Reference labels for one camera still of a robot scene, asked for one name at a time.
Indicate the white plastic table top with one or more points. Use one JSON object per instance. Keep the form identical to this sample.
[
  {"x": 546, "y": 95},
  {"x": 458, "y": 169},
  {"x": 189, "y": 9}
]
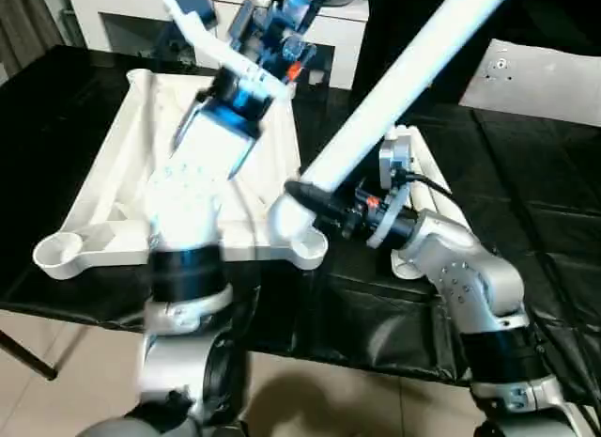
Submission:
[{"x": 136, "y": 141}]

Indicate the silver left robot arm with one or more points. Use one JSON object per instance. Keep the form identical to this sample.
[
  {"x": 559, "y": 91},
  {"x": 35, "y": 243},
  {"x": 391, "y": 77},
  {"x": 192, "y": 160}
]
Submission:
[{"x": 188, "y": 211}]

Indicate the white cabinet with glass doors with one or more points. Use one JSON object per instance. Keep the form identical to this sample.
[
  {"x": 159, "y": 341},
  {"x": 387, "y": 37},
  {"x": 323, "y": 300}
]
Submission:
[{"x": 345, "y": 56}]

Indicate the black cabinet with gold label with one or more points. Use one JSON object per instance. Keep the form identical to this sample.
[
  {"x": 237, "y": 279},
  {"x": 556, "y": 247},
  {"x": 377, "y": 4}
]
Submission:
[{"x": 371, "y": 33}]

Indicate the black work mat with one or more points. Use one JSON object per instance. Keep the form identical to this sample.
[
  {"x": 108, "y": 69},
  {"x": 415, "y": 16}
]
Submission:
[{"x": 540, "y": 174}]

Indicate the grey curtain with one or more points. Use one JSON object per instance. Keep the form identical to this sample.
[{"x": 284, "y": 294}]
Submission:
[{"x": 28, "y": 23}]

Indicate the black metal rod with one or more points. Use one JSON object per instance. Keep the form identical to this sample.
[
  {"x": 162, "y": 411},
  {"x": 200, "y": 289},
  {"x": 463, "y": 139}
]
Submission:
[{"x": 28, "y": 357}]

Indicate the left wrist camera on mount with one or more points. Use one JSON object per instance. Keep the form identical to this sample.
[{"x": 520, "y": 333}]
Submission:
[{"x": 206, "y": 42}]

